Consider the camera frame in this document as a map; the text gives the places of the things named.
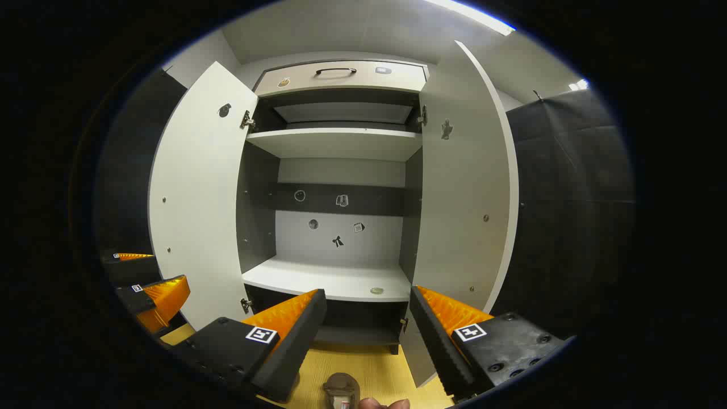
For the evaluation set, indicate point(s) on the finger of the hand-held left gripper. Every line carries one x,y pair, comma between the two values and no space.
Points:
164,298
133,271

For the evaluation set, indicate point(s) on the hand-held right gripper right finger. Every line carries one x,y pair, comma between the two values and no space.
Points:
434,335

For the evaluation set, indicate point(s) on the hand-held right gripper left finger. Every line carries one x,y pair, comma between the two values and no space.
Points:
295,341

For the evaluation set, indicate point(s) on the brown fluffy shoe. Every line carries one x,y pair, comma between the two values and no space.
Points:
339,386

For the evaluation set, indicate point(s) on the white shoe cabinet door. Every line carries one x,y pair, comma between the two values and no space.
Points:
460,199
199,199

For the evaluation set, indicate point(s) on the metal door hinge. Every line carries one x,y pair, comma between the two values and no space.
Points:
246,305
247,120
404,325
422,115

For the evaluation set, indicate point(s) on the white cabinet shelf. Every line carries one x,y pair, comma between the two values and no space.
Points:
324,278
335,142

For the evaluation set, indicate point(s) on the beige cabinet drawer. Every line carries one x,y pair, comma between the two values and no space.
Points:
341,82

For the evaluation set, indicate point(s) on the black backdrop cloth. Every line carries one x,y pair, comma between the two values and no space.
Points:
568,216

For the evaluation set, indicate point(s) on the small ceiling light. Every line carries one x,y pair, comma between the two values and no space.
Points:
578,85

